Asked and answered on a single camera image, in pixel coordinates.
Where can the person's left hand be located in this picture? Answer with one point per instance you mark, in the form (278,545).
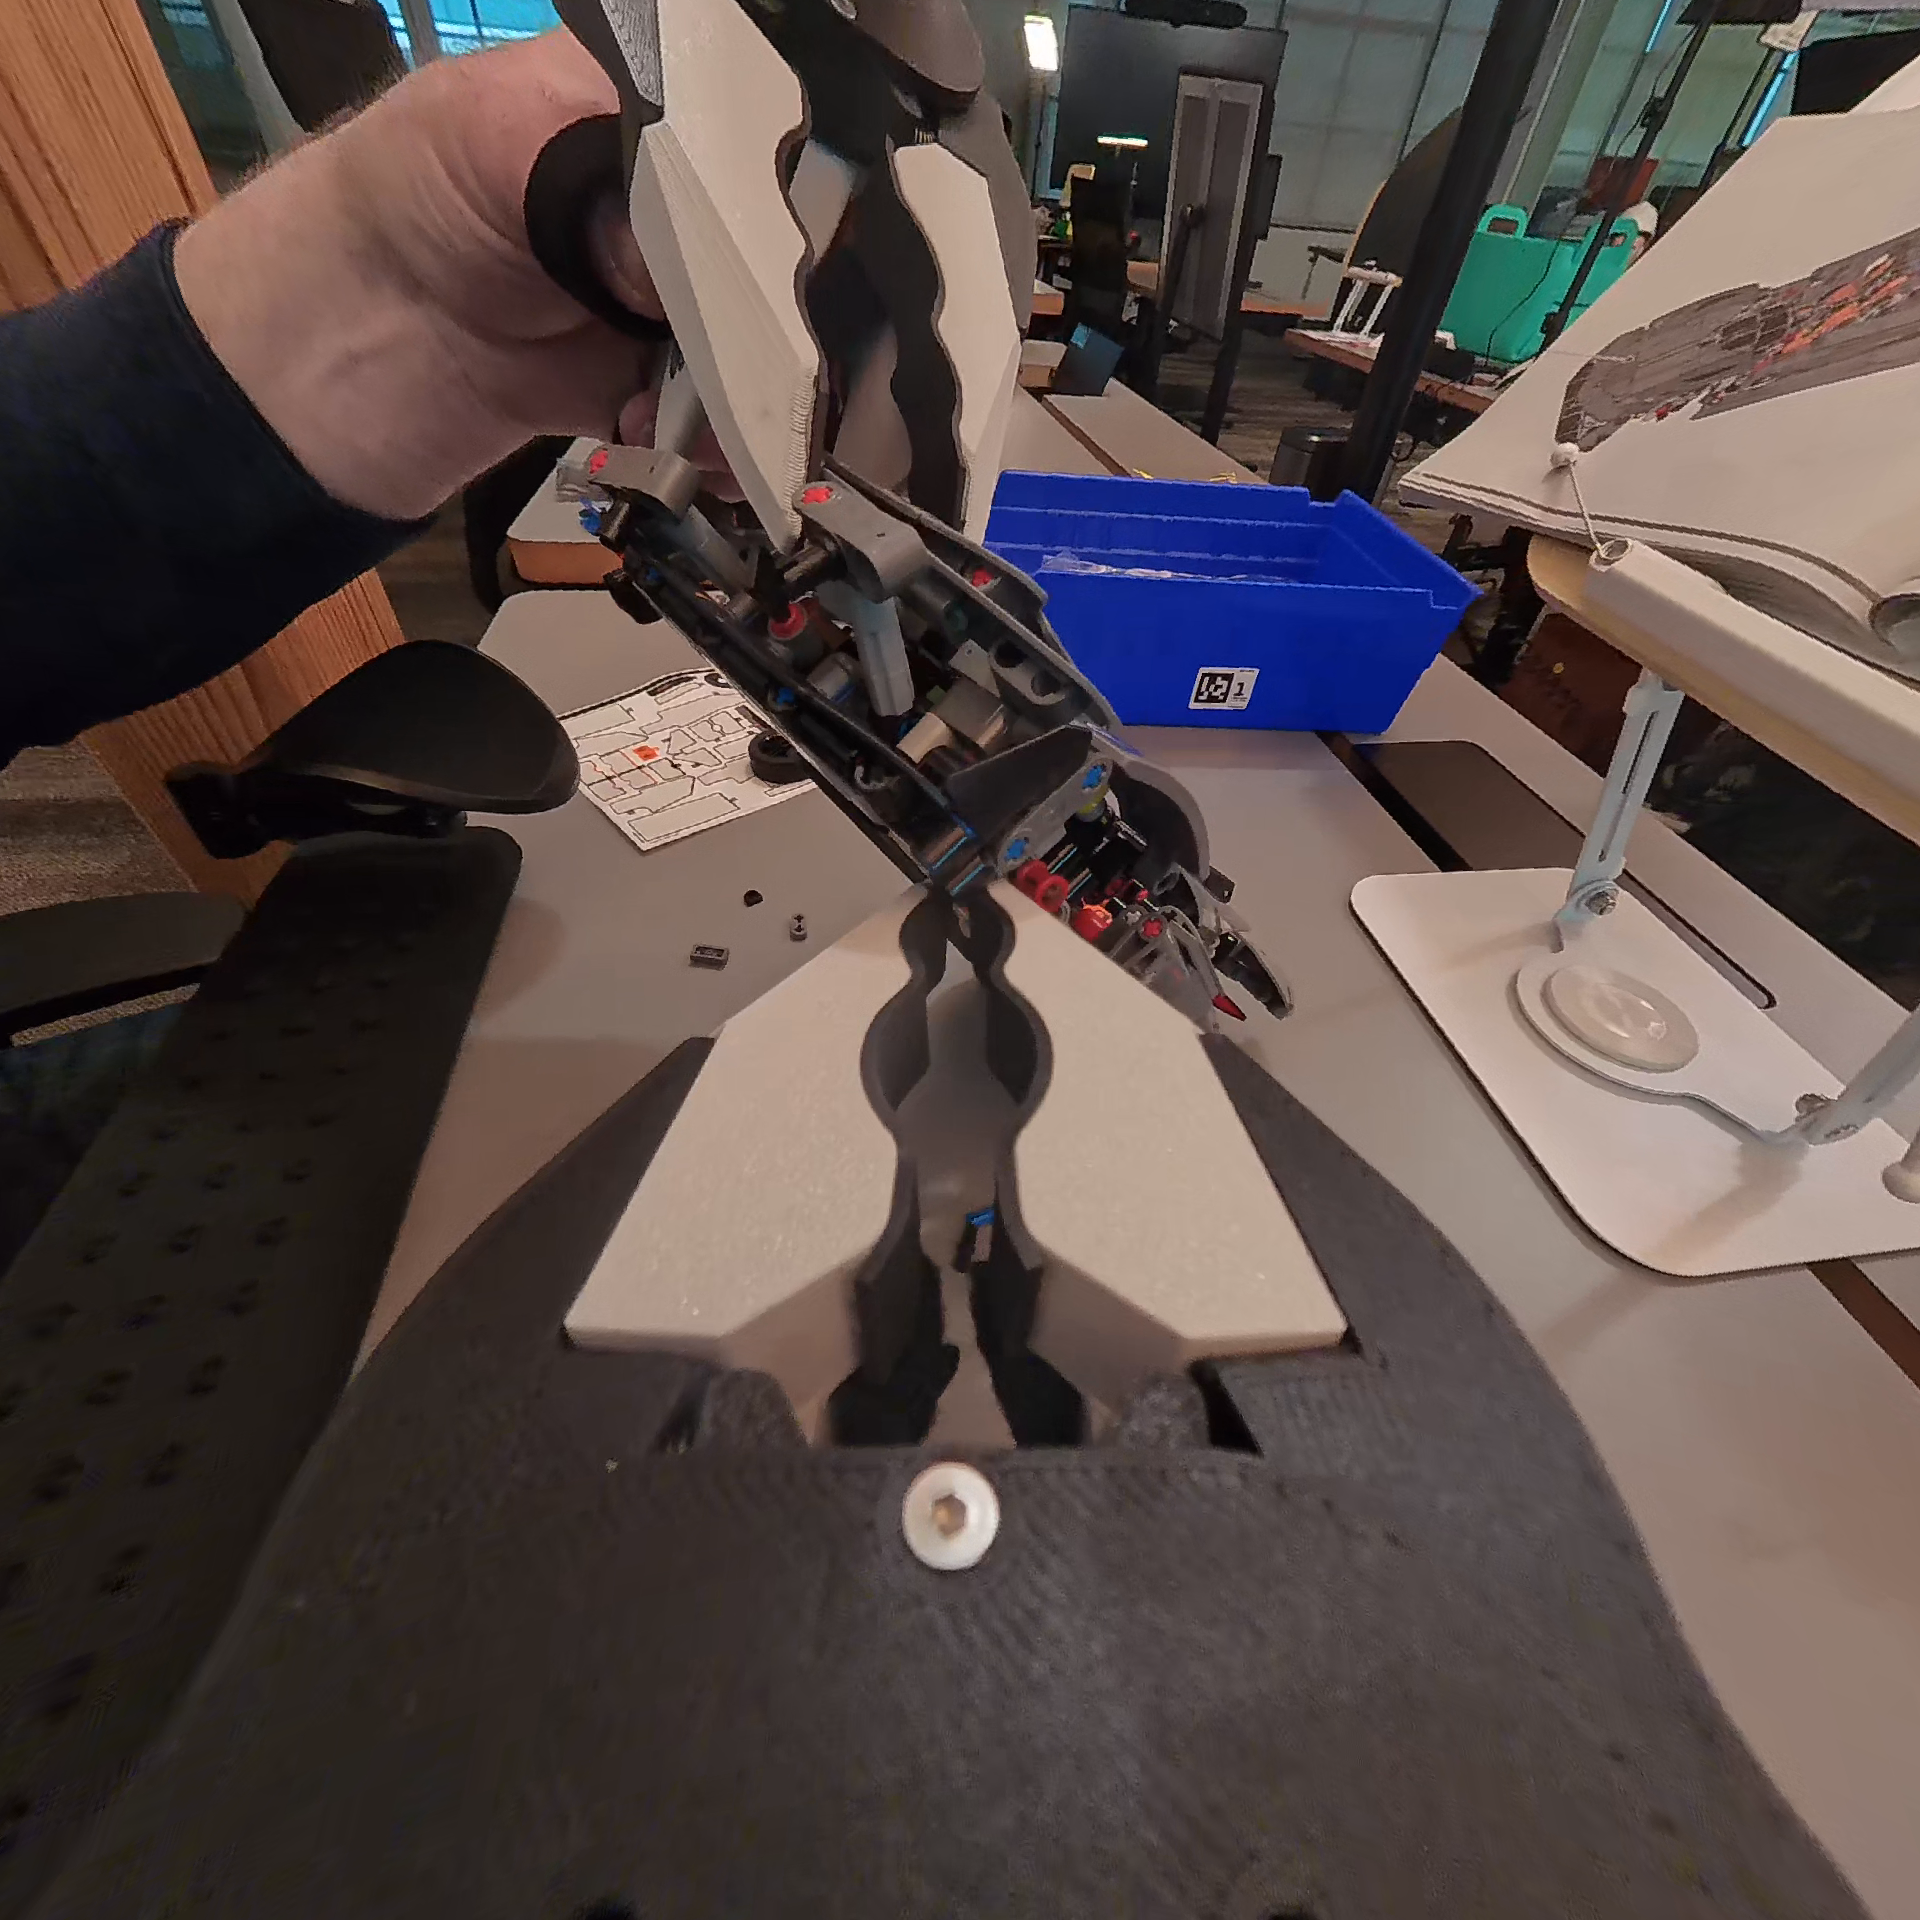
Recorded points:
(376,301)

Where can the lego instruction booklet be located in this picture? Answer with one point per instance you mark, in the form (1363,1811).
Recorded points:
(1695,421)

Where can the wooden background table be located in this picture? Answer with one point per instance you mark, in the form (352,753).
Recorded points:
(1289,307)

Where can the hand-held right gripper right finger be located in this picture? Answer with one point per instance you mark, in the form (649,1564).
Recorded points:
(1172,1186)

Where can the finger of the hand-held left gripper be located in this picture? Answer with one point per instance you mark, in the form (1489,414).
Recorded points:
(721,270)
(968,301)

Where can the clear plastic bag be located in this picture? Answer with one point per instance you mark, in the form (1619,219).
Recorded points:
(1119,567)

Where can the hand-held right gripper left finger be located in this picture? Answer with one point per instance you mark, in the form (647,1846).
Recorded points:
(734,1186)

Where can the grey lego car model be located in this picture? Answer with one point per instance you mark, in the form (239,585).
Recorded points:
(960,706)

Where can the lego sticker sheet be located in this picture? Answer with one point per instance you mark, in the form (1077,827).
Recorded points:
(661,781)

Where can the person's left forearm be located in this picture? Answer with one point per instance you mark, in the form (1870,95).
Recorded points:
(135,482)

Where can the black office chair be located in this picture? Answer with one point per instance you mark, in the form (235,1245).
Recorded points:
(390,734)

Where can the black metal pole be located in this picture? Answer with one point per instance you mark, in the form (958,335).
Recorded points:
(1440,225)

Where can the teal bag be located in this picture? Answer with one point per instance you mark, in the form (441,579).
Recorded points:
(1529,284)

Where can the blue plastic bin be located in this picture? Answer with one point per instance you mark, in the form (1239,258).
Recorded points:
(1276,630)

